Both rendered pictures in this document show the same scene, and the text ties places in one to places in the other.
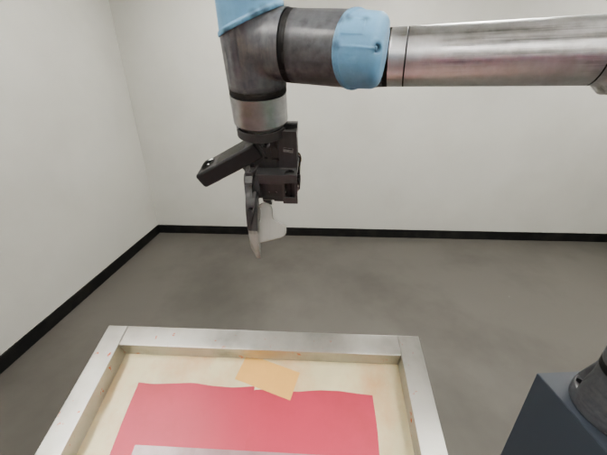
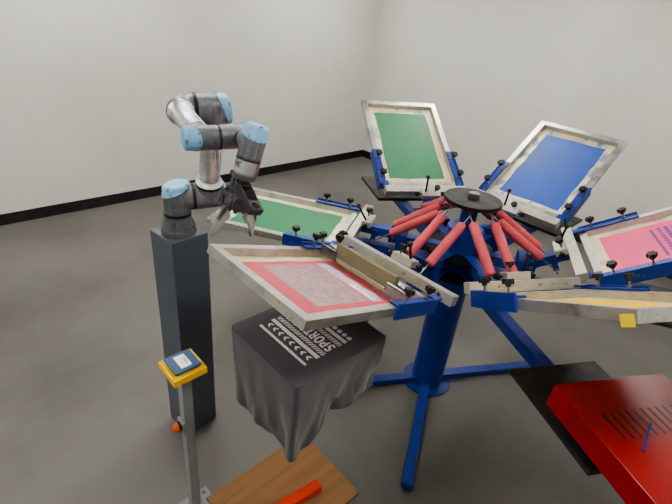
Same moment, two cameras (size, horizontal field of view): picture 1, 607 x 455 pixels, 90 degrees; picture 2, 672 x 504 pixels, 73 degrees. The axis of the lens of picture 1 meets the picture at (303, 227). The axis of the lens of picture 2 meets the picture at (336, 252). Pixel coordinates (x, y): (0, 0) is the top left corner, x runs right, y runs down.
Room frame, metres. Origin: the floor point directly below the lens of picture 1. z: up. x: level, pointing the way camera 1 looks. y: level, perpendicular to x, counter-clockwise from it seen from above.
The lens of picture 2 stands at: (1.23, 1.14, 2.16)
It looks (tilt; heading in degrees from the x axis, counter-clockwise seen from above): 29 degrees down; 221
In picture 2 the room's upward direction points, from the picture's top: 6 degrees clockwise
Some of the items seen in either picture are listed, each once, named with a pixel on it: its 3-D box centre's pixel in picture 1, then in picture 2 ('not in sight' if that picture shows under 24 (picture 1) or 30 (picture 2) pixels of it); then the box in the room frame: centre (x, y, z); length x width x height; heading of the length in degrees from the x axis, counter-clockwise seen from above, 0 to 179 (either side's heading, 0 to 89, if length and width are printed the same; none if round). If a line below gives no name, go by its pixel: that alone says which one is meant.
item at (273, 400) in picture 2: not in sight; (262, 392); (0.38, 0.08, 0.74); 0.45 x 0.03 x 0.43; 87
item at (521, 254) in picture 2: not in sight; (459, 251); (-0.97, 0.15, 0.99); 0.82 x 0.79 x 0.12; 177
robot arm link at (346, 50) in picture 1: (338, 51); (237, 136); (0.41, -0.04, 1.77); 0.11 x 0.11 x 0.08; 72
